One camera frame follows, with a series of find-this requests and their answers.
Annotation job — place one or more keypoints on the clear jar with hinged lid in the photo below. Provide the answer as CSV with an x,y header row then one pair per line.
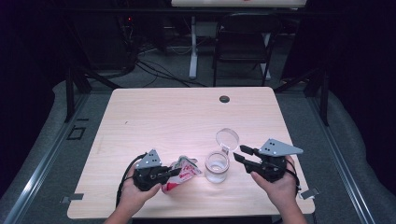
x,y
216,169

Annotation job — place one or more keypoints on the black metal stand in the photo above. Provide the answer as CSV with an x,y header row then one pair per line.
x,y
70,96
324,102

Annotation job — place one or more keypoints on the person's left hand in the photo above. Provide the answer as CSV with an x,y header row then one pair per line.
x,y
130,196

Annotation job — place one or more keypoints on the pink white seasoning packet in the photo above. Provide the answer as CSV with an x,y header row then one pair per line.
x,y
188,169

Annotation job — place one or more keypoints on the black folding chair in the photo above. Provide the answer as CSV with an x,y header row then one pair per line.
x,y
246,40

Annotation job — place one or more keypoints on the white desk top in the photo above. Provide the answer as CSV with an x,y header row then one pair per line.
x,y
236,3

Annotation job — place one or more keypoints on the person's right hand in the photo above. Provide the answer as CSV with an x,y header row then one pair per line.
x,y
285,193

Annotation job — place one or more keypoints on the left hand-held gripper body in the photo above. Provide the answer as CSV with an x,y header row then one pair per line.
x,y
149,160

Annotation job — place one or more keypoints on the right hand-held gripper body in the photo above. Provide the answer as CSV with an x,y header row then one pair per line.
x,y
277,148

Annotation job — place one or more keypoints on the aluminium floor rail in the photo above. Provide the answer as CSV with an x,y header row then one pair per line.
x,y
345,174
40,168

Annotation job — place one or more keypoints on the dark equipment with red light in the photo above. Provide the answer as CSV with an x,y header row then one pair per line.
x,y
127,37

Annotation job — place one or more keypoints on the white desk leg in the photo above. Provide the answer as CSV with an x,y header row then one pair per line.
x,y
193,53

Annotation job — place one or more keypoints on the grey tape piece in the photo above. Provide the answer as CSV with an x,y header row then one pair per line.
x,y
308,193
73,197

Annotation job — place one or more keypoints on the round table grommet hole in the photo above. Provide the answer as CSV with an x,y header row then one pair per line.
x,y
224,99

